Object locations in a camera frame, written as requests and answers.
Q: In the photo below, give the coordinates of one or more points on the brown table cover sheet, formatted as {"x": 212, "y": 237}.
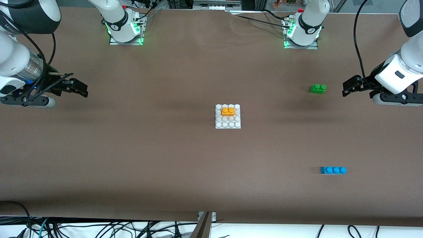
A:
{"x": 132, "y": 148}

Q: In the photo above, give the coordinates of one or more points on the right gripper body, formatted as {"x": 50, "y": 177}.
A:
{"x": 49, "y": 86}

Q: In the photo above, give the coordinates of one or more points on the red orange background object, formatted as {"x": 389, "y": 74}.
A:
{"x": 286, "y": 3}

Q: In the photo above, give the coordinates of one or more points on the white studded base plate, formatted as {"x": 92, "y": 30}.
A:
{"x": 228, "y": 124}

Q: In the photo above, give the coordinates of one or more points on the blue three-stud block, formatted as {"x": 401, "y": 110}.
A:
{"x": 330, "y": 170}

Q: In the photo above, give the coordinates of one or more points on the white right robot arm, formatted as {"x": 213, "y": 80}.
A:
{"x": 115, "y": 19}

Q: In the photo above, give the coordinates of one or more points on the yellow two-stud block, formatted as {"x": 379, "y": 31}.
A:
{"x": 228, "y": 112}

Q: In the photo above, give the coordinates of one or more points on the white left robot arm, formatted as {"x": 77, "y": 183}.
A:
{"x": 307, "y": 33}

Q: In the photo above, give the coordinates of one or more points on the green two-stud block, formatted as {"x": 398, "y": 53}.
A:
{"x": 317, "y": 90}

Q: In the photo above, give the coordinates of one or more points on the silver table clamp bracket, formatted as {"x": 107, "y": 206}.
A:
{"x": 213, "y": 216}

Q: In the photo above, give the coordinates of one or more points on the dark metal leg beam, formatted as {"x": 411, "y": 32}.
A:
{"x": 201, "y": 229}

